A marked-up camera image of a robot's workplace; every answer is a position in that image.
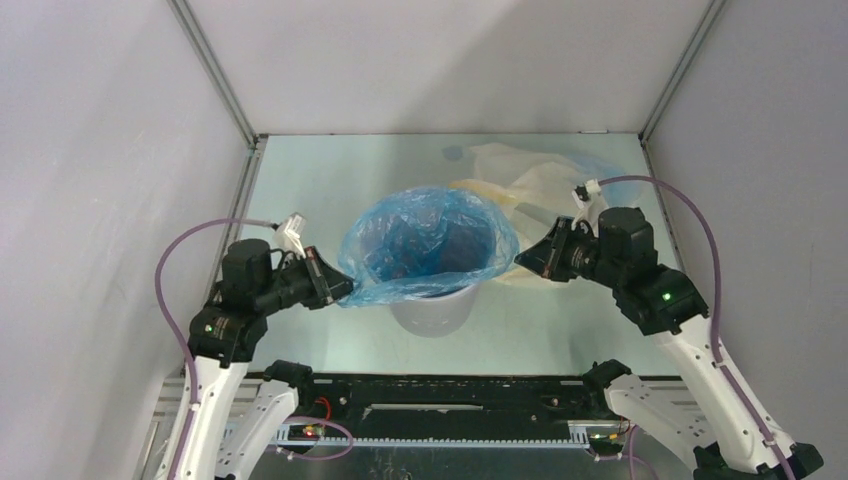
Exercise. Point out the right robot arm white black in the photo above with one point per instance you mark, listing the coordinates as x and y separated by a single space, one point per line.
732 437

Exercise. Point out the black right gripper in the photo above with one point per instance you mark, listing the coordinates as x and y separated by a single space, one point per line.
560 248

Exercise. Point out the yellowish translucent trash bag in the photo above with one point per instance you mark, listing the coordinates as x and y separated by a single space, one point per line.
531 188

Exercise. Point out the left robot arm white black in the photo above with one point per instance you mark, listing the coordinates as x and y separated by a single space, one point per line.
221 344

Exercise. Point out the aluminium frame front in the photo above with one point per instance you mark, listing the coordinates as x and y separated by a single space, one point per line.
592 453

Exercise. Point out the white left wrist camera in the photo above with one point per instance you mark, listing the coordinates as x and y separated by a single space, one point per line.
287 234

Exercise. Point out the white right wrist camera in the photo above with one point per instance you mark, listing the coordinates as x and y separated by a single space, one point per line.
590 203

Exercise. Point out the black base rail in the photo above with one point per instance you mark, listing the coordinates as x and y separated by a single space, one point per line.
454 408

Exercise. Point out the aluminium corner post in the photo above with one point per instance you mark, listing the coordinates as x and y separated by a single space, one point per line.
198 40
684 63

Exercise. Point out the grey plastic trash bin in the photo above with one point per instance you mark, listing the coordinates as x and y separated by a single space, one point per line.
436 316

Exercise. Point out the blue translucent trash bag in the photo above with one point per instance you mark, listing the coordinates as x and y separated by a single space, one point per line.
425 242

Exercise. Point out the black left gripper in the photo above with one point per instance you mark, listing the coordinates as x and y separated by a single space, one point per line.
328 285

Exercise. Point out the right aluminium corner post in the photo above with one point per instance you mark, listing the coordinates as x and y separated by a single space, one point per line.
684 63

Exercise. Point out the left aluminium corner post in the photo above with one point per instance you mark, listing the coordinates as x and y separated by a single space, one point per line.
198 40

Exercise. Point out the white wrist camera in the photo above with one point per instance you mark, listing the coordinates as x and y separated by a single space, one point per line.
590 203
287 234

